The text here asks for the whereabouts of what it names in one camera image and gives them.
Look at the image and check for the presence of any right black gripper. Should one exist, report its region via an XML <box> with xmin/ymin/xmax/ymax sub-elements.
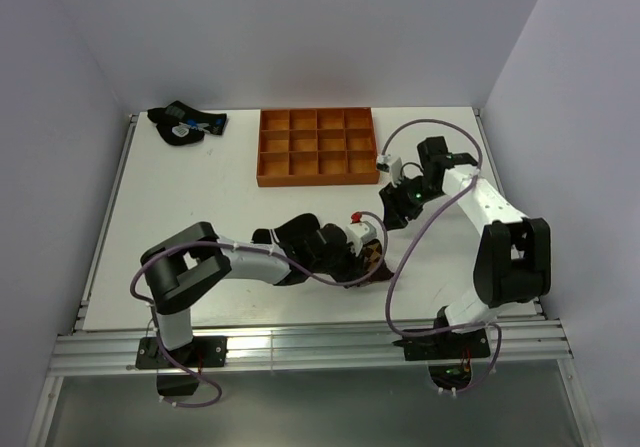
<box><xmin>379</xmin><ymin>174</ymin><xmax>442</xmax><ymax>232</ymax></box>

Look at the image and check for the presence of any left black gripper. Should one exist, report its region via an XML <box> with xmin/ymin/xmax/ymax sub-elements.
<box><xmin>311</xmin><ymin>240</ymin><xmax>366</xmax><ymax>290</ymax></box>

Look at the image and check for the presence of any brown yellow argyle sock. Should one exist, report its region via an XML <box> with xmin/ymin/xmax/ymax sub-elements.
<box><xmin>353</xmin><ymin>239</ymin><xmax>394</xmax><ymax>287</ymax></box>

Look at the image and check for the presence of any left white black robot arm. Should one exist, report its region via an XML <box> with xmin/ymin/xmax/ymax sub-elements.
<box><xmin>140</xmin><ymin>214</ymin><xmax>377</xmax><ymax>366</ymax></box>

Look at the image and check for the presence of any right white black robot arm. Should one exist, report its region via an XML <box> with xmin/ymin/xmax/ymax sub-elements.
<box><xmin>376</xmin><ymin>136</ymin><xmax>551</xmax><ymax>357</ymax></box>

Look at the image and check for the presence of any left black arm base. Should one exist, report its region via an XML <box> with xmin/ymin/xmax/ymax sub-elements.
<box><xmin>135</xmin><ymin>336</ymin><xmax>227</xmax><ymax>370</ymax></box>

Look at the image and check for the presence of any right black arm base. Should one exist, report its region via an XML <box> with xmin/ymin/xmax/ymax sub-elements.
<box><xmin>392</xmin><ymin>329</ymin><xmax>491</xmax><ymax>361</ymax></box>

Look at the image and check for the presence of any black white striped sock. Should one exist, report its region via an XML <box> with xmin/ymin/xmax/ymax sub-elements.
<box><xmin>251</xmin><ymin>213</ymin><xmax>320</xmax><ymax>245</ymax></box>

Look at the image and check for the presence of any orange compartment tray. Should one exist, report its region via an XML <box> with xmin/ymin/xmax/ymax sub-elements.
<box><xmin>256</xmin><ymin>107</ymin><xmax>380</xmax><ymax>187</ymax></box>

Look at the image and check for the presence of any black blue sock pile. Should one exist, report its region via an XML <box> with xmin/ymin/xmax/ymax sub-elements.
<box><xmin>147</xmin><ymin>101</ymin><xmax>228</xmax><ymax>147</ymax></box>

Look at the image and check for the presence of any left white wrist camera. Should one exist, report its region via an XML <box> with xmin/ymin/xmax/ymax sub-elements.
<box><xmin>344</xmin><ymin>212</ymin><xmax>378</xmax><ymax>256</ymax></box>

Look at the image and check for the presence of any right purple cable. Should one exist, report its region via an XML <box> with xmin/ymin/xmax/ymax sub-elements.
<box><xmin>380</xmin><ymin>118</ymin><xmax>503</xmax><ymax>394</ymax></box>

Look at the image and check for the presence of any purple cable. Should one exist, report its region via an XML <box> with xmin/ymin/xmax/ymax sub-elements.
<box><xmin>129</xmin><ymin>210</ymin><xmax>389</xmax><ymax>410</ymax></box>
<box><xmin>380</xmin><ymin>118</ymin><xmax>503</xmax><ymax>394</ymax></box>

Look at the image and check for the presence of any aluminium front rail frame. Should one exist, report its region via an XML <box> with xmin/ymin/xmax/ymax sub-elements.
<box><xmin>47</xmin><ymin>317</ymin><xmax>572</xmax><ymax>377</ymax></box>

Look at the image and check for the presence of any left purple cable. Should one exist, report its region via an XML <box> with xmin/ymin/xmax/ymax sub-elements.
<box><xmin>129</xmin><ymin>210</ymin><xmax>389</xmax><ymax>410</ymax></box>

